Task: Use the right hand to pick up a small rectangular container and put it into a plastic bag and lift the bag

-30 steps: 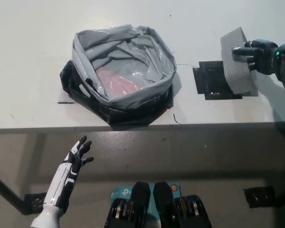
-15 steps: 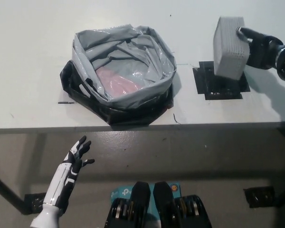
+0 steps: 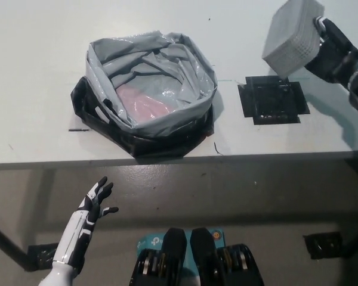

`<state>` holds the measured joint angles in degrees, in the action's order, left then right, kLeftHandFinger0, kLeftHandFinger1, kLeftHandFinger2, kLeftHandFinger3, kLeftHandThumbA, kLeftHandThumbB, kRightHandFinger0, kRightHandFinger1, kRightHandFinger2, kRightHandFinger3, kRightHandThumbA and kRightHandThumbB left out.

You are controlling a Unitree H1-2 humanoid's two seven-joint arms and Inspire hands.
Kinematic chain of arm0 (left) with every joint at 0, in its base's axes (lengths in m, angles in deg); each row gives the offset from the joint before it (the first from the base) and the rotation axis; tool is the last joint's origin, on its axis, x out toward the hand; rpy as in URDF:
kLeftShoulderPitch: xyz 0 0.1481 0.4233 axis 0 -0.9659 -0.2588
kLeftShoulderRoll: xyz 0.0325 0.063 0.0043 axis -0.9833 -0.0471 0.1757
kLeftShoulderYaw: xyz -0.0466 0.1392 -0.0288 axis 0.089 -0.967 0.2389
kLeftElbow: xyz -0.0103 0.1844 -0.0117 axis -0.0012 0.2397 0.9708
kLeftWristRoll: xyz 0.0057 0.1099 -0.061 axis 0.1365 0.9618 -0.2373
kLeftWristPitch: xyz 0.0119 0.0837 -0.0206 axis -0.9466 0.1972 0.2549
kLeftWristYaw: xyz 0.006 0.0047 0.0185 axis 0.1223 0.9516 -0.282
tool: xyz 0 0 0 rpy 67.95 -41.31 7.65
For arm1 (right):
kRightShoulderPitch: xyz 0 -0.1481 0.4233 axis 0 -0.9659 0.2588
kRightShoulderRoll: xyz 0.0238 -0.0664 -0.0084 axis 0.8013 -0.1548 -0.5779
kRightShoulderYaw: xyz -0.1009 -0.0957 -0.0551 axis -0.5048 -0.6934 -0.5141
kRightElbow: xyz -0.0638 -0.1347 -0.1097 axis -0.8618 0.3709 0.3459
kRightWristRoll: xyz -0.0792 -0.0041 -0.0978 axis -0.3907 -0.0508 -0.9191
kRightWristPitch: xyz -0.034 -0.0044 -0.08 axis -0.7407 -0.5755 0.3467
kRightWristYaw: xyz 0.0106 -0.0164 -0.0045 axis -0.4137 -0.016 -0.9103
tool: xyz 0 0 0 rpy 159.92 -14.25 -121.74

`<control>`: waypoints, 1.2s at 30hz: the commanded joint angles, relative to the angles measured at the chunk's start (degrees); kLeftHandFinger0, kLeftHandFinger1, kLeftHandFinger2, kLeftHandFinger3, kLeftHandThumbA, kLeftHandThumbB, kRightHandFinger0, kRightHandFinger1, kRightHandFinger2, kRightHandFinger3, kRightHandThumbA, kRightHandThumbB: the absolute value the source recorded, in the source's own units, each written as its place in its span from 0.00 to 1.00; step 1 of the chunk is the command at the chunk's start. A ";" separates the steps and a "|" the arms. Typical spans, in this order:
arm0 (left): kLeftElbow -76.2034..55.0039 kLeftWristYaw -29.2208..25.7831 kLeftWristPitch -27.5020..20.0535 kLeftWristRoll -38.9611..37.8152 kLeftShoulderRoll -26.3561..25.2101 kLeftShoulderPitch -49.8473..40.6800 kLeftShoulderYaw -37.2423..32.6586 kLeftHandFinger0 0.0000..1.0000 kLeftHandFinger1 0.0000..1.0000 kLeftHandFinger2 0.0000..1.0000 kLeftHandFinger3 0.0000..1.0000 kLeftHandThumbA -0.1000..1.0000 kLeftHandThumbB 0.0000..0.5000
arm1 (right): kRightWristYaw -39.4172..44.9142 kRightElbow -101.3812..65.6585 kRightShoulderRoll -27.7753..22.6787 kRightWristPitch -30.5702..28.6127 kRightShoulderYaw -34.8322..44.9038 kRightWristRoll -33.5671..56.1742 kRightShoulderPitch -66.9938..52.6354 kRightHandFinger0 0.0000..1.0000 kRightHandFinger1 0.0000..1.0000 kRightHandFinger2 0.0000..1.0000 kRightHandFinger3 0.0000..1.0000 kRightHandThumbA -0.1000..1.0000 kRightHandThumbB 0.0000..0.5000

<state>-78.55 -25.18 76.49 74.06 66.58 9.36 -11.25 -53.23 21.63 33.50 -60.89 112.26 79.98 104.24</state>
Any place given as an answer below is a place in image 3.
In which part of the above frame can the pink soft packet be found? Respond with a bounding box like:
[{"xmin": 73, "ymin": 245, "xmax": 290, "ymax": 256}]
[{"xmin": 116, "ymin": 85, "xmax": 175, "ymax": 123}]

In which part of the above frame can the black bin with grey liner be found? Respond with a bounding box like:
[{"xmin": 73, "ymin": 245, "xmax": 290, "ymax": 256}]
[{"xmin": 70, "ymin": 30, "xmax": 218, "ymax": 158}]

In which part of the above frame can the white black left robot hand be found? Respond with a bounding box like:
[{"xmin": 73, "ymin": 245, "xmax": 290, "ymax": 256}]
[{"xmin": 74, "ymin": 176, "xmax": 119, "ymax": 236}]

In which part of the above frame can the black tape patch on table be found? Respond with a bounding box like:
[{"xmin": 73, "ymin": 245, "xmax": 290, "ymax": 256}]
[{"xmin": 237, "ymin": 76, "xmax": 311, "ymax": 125}]

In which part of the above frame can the grey perforated rectangular basket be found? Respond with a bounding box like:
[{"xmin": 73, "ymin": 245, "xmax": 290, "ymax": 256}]
[{"xmin": 261, "ymin": 0, "xmax": 326, "ymax": 77}]

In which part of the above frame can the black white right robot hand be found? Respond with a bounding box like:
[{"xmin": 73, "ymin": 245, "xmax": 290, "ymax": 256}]
[{"xmin": 305, "ymin": 16, "xmax": 358, "ymax": 87}]

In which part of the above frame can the teal printed box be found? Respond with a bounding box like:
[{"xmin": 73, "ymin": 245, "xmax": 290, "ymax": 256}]
[{"xmin": 136, "ymin": 228, "xmax": 226, "ymax": 269}]

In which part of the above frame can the black floor tape patch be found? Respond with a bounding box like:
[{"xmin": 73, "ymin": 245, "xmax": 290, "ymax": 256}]
[
  {"xmin": 26, "ymin": 243, "xmax": 59, "ymax": 272},
  {"xmin": 303, "ymin": 232, "xmax": 345, "ymax": 262}
]

